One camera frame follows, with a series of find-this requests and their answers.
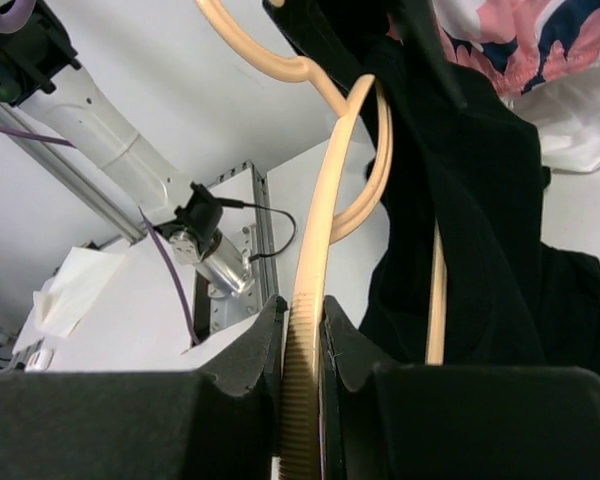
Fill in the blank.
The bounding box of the pink patterned garment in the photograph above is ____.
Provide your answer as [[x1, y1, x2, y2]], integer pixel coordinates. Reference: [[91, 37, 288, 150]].
[[432, 0, 600, 95]]

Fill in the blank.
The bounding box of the beige plastic hanger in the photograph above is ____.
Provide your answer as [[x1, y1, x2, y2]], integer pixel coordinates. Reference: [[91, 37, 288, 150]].
[[194, 0, 449, 480]]

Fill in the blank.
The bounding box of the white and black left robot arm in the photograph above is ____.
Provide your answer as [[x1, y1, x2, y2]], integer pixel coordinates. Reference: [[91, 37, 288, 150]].
[[0, 1, 253, 298]]

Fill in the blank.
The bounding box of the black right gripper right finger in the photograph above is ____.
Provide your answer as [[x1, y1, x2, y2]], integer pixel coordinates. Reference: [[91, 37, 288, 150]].
[[321, 296, 380, 392]]

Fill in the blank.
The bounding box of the white foam board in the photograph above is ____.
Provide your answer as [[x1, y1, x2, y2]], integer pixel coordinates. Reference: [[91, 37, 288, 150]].
[[13, 148, 388, 371]]

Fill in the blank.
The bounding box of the white garment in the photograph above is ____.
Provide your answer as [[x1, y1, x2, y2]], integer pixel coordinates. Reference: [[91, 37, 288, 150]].
[[498, 67, 600, 173]]

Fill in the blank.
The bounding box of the black t shirt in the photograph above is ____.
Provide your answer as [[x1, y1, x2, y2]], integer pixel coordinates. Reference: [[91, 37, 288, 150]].
[[265, 1, 600, 375]]

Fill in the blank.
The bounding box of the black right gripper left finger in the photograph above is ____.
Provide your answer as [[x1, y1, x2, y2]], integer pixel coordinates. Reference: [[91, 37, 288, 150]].
[[199, 295, 288, 398]]

